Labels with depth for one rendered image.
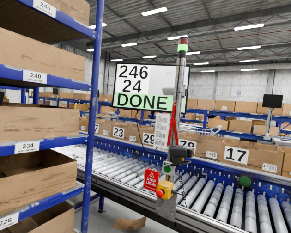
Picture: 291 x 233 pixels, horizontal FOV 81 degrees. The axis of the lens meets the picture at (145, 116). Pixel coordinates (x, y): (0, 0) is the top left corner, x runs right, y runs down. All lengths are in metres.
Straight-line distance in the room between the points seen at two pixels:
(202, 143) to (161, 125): 0.63
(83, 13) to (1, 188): 0.62
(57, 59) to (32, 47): 0.08
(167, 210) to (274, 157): 0.84
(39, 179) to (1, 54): 0.38
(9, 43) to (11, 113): 0.19
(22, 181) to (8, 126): 0.17
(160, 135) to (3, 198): 0.70
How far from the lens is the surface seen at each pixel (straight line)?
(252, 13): 14.47
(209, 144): 1.51
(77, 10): 0.75
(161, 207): 1.09
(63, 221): 0.83
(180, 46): 0.99
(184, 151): 0.87
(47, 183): 0.70
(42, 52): 0.64
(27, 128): 0.63
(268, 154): 1.50
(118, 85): 1.15
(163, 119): 0.96
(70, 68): 0.68
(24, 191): 0.67
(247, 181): 1.46
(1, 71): 0.56
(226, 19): 14.57
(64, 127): 0.68
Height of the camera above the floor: 1.27
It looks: 3 degrees down
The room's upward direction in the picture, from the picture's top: 5 degrees clockwise
